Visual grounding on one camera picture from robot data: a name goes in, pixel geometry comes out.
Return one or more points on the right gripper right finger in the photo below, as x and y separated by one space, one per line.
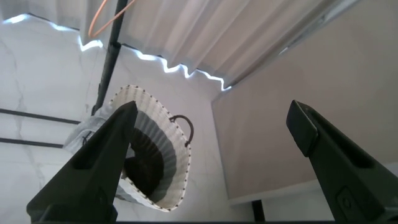
351 180

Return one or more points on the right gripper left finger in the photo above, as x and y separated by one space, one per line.
87 180

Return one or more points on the white laundry basket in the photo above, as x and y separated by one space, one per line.
174 161

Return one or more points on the black clothes rack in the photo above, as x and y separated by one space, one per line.
109 68

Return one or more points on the pink clothes hanger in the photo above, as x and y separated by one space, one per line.
112 20

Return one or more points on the pale grey shorts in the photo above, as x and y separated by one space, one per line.
81 137

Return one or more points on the white curtain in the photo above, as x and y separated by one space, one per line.
202 31

